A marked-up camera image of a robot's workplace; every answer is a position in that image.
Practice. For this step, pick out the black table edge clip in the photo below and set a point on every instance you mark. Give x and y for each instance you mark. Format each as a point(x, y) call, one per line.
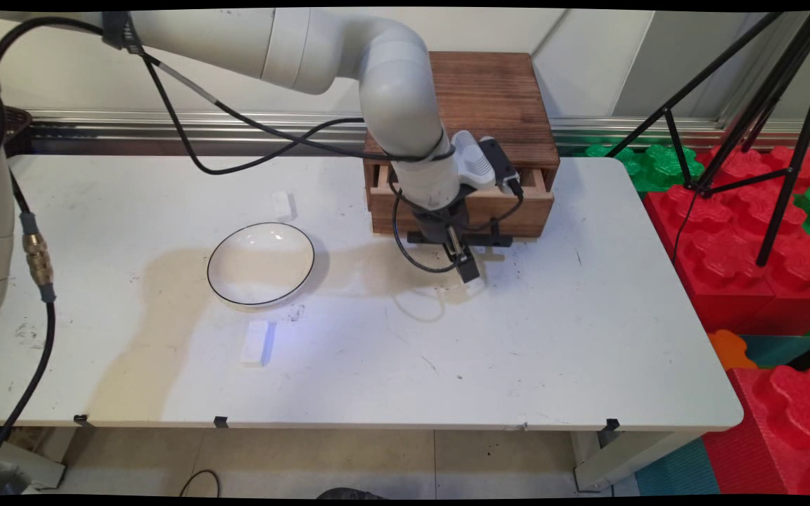
point(612, 424)
point(82, 419)
point(221, 421)

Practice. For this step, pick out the white table leg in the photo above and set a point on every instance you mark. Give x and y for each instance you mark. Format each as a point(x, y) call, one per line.
point(623, 460)
point(32, 460)

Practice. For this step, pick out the teal foam block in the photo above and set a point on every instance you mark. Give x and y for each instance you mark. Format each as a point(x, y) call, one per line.
point(785, 349)

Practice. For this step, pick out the big red foam block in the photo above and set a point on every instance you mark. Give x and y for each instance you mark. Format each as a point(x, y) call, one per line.
point(728, 267)

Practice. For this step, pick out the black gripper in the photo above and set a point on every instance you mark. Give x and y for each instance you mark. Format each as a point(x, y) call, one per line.
point(436, 221)

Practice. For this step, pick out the teal foam floor mat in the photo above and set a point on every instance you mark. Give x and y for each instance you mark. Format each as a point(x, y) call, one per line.
point(676, 471)

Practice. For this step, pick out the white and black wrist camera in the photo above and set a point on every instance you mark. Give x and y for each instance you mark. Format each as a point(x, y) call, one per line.
point(482, 161)

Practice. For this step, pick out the brown wooden drawer cabinet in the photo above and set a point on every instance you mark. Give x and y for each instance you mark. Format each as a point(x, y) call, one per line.
point(496, 91)

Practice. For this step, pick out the aluminium wall rail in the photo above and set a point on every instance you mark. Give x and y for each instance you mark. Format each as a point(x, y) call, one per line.
point(131, 121)

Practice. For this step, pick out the large white rectangular block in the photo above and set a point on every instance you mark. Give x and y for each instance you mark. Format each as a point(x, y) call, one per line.
point(256, 343)

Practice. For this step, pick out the white bowl with black rim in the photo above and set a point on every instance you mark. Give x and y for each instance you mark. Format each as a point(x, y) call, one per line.
point(261, 263)

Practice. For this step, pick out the black tripod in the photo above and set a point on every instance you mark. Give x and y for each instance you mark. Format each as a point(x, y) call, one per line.
point(778, 105)

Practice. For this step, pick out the small white rectangular block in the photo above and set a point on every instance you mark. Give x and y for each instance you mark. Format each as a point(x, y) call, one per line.
point(283, 205)

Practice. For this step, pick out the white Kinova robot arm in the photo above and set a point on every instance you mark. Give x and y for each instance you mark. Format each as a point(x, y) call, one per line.
point(391, 91)

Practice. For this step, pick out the orange foam block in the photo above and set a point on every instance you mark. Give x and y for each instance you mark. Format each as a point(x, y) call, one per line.
point(728, 349)

